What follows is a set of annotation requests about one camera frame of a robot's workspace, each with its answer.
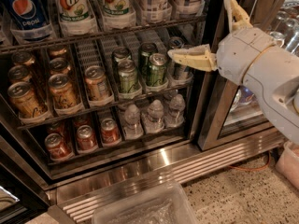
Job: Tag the green can front left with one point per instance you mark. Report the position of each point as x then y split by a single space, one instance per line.
127 76

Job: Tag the stainless steel fridge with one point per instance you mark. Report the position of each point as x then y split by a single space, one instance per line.
72 189

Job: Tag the red can right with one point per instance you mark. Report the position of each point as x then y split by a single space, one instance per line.
109 131

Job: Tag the green can back right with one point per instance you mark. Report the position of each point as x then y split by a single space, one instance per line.
145 50

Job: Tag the blue can behind glass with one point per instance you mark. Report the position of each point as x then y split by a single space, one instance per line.
246 96

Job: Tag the gold can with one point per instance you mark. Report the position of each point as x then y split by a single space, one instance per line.
19 73
24 97
23 57

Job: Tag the left clear water bottle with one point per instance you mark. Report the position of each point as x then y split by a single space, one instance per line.
131 123

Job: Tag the silver slim can back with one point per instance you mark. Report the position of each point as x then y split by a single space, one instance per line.
174 42

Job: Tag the right 7up bottle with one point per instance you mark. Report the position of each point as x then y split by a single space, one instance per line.
118 11

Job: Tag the green can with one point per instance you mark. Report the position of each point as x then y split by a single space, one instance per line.
156 70
119 54
145 50
127 76

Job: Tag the middle clear water bottle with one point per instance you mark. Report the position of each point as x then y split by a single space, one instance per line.
153 117

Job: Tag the blue pepsi bottle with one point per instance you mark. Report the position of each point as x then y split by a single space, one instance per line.
27 14

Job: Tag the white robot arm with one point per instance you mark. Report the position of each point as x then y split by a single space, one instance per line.
274 76

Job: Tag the red can back middle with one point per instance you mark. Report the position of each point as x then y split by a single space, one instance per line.
81 120

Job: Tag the red can front left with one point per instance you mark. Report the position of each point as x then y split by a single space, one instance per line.
57 146

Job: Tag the green can back left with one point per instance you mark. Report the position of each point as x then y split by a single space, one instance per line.
119 54

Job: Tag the white label bottle on shelf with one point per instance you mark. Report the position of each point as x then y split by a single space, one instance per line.
153 10

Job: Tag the clear plastic bin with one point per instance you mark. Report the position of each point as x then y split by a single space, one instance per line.
164 204

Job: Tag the gold can back left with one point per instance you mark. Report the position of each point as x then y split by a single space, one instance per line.
23 57

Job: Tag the red can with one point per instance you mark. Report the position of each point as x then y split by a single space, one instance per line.
57 146
81 120
109 131
86 137
57 127

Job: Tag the left 7up bottle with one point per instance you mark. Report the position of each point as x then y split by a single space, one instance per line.
73 15

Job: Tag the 7up bottle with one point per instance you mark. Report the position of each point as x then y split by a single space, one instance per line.
73 15
118 11

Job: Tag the red can back left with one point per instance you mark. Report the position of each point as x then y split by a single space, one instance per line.
57 127

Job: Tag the gold can middle left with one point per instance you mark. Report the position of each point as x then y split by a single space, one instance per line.
19 73

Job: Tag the gold can front left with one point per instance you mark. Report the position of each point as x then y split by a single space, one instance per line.
24 97

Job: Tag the pink plastic container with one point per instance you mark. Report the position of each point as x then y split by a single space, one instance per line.
288 163

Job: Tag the gold can column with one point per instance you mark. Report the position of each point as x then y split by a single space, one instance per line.
62 91
57 52
96 81
60 66

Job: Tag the clear water bottle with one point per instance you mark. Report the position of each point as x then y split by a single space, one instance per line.
153 117
175 113
131 123

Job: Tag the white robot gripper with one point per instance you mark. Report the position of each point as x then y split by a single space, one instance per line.
240 54

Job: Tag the right clear water bottle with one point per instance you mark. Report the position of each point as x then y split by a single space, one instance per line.
175 113

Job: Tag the green can front right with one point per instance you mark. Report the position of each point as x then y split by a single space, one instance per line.
156 70

